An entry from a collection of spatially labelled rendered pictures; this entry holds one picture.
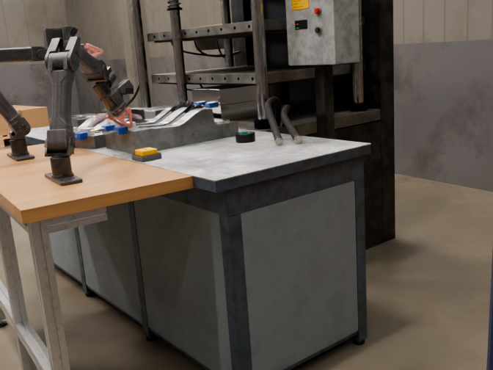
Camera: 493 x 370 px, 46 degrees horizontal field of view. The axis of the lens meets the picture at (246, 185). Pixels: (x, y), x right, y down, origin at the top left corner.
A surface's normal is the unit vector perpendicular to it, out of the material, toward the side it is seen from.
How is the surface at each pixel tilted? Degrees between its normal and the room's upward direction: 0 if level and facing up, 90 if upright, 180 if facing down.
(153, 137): 90
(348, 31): 90
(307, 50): 90
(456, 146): 90
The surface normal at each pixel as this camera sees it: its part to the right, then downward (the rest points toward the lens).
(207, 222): -0.78, 0.20
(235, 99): 0.62, 0.14
